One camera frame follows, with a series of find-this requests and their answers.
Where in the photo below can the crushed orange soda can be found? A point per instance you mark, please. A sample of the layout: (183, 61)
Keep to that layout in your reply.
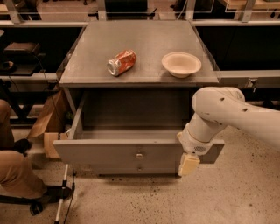
(122, 62)

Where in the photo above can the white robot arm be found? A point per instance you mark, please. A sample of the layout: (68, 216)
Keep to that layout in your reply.
(215, 108)

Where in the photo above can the black shoe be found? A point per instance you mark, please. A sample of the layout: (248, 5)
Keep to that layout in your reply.
(52, 194)

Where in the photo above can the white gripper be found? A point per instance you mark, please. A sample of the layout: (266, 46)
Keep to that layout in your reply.
(194, 143)

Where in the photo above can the white metal pole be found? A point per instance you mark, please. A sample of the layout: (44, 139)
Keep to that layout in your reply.
(63, 187)

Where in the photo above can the grey drawer cabinet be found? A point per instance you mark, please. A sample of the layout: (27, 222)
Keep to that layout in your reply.
(86, 72)

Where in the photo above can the brown cardboard box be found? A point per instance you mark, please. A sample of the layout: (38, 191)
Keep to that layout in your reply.
(52, 117)

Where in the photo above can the light wooden box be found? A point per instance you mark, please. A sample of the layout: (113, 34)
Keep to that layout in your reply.
(49, 138)

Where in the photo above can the white paper bowl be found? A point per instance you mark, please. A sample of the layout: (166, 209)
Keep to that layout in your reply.
(181, 64)

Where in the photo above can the grey top drawer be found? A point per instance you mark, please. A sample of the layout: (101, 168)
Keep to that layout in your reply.
(113, 131)

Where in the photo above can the black office chair base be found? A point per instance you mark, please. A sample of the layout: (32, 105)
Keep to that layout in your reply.
(35, 206)

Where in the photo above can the grey bottom drawer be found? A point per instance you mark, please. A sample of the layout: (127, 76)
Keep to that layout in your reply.
(133, 170)

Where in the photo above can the grey drawer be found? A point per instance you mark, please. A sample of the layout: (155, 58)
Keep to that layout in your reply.
(113, 131)
(133, 170)

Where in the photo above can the person's leg in khaki trousers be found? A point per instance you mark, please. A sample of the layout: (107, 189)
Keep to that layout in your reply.
(16, 174)

